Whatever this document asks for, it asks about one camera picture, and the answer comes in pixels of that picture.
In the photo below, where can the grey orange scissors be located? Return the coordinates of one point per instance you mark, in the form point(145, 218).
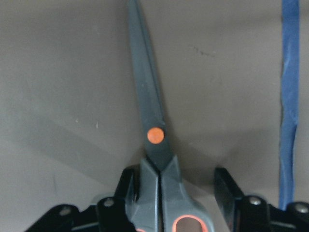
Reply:
point(162, 198)

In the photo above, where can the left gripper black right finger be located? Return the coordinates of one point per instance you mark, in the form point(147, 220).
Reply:
point(251, 213)

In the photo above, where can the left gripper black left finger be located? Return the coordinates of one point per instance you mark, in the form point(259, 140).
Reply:
point(108, 215)

